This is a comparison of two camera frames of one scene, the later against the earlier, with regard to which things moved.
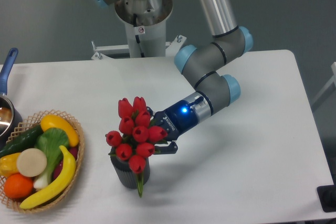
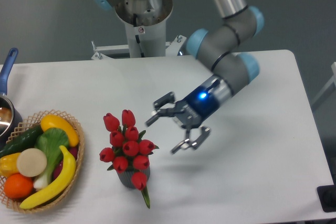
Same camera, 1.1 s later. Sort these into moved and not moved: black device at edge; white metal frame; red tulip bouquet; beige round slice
Moved: red tulip bouquet
Not moved: beige round slice; black device at edge; white metal frame
